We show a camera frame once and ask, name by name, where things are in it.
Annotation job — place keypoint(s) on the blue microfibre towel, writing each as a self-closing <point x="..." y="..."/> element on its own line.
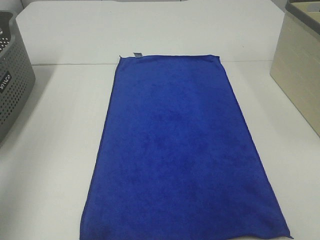
<point x="176" y="160"/>

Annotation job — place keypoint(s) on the beige storage box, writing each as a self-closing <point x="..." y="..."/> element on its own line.
<point x="296" y="63"/>

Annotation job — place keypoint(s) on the grey perforated plastic basket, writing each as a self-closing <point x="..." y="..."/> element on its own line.
<point x="17" y="77"/>

